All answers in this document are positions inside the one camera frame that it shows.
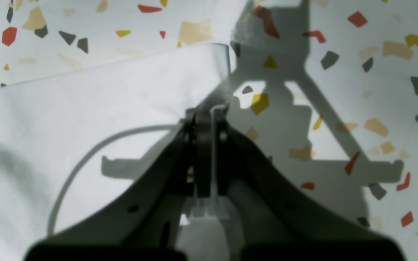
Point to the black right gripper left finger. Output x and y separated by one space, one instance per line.
142 224

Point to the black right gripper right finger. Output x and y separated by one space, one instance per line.
278 222

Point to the white T-shirt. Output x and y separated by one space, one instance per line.
70 144

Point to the terrazzo patterned table cloth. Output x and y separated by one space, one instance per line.
326 89

